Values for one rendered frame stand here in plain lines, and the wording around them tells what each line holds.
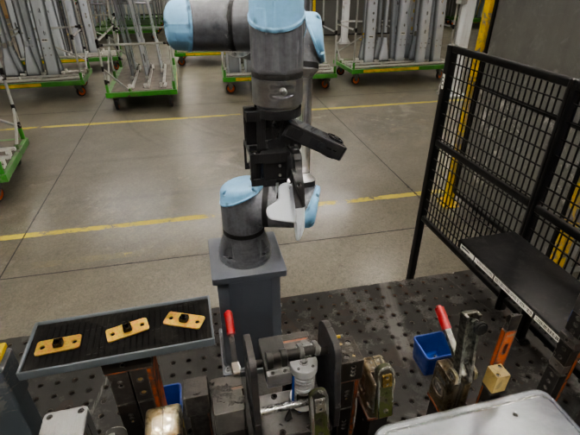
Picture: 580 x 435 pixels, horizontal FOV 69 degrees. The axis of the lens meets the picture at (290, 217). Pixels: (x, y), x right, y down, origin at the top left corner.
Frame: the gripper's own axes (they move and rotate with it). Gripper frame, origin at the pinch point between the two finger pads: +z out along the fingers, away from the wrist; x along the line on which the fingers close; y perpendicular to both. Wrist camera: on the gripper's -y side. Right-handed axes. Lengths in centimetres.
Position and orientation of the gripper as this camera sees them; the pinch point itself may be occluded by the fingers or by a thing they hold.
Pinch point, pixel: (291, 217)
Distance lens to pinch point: 74.0
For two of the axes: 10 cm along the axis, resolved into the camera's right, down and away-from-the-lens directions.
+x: 2.4, 5.0, -8.3
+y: -9.7, 1.2, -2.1
